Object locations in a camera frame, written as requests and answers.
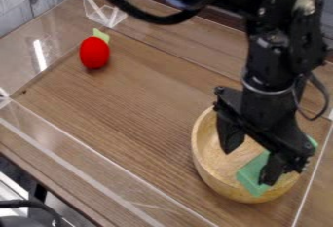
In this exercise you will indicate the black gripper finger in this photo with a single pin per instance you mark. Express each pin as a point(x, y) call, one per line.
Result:
point(273, 169)
point(230, 135)

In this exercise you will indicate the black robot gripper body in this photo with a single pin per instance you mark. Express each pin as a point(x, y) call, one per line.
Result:
point(265, 113)

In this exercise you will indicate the green rectangular block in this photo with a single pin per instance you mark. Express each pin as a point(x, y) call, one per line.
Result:
point(249, 175)

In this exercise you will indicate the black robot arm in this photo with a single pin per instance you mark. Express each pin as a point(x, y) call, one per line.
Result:
point(286, 49)

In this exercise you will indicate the light wooden bowl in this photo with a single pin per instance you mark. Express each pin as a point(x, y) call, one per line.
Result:
point(215, 166)

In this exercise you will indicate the small green wedge block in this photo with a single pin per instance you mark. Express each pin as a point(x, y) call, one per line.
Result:
point(100, 35)

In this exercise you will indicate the red ball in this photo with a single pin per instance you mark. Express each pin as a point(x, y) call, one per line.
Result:
point(94, 53)

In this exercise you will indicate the clear acrylic tray wall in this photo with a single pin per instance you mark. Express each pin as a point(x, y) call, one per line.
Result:
point(107, 193)

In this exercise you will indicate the clear acrylic corner bracket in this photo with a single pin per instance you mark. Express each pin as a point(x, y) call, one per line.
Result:
point(107, 15)

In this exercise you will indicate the black device with cable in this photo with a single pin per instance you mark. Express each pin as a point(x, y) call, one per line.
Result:
point(33, 213)

